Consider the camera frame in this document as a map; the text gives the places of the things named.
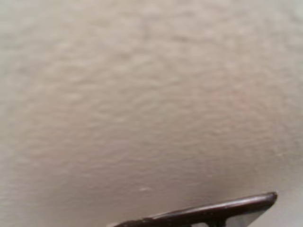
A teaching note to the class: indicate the dark light switch plate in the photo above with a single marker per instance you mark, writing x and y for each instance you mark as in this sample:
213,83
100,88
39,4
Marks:
213,210

